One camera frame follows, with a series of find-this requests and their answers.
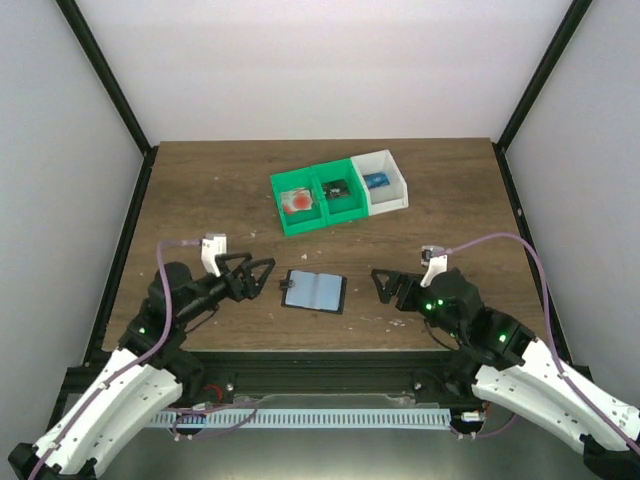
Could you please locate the black side rail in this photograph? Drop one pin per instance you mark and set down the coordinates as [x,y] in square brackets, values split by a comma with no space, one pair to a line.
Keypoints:
[557,334]
[106,305]

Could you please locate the light blue cable duct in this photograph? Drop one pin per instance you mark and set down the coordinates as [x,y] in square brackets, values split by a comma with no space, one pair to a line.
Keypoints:
[314,418]

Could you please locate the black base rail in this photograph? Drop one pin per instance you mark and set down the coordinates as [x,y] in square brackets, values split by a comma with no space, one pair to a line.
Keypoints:
[429,376]

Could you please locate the black leather card holder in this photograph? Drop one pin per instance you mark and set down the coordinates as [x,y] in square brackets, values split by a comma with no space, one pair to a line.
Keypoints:
[319,292]

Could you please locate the white storage bin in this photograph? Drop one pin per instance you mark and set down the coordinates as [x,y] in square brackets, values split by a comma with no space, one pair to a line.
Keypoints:
[384,199]

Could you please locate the black frame post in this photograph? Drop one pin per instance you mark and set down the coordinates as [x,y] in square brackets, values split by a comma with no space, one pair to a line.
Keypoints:
[555,49]
[93,52]

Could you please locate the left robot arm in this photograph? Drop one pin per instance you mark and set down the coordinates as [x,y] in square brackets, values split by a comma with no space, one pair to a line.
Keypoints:
[147,373]

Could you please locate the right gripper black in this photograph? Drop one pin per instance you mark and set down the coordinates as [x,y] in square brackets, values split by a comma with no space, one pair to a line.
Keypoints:
[396,280]

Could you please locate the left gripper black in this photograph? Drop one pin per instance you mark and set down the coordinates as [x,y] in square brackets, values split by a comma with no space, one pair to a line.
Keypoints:
[251,290]

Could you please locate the black frame post right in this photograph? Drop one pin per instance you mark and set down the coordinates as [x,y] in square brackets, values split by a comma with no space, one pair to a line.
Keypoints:
[555,49]

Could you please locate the black frame post left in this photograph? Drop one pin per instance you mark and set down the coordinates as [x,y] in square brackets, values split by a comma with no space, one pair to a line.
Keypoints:
[93,52]

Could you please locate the left black side rail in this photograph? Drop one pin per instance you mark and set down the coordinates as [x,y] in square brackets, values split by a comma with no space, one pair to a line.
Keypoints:
[106,305]

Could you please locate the large green storage bin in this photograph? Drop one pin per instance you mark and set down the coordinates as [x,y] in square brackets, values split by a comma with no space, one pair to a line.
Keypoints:
[303,221]

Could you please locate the red striped credit card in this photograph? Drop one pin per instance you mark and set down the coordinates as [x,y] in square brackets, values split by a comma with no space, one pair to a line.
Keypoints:
[296,200]

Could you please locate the right black side rail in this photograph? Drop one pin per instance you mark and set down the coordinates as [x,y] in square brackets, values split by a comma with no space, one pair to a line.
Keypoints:
[557,334]

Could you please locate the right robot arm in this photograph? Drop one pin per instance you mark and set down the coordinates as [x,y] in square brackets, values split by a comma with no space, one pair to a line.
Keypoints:
[501,361]

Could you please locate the middle green storage bin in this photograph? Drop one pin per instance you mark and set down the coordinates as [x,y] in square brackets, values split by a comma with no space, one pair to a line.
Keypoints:
[346,209]

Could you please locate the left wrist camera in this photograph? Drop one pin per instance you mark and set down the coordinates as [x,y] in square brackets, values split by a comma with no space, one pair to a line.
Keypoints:
[213,245]

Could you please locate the metal front plate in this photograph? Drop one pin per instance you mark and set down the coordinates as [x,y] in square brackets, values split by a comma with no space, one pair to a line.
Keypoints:
[505,451]

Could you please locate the black card in bin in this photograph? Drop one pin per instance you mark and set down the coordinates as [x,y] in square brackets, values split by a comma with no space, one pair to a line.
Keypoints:
[335,189]

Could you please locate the blue card in bin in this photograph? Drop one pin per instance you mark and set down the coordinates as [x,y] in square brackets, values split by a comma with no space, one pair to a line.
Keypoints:
[376,180]

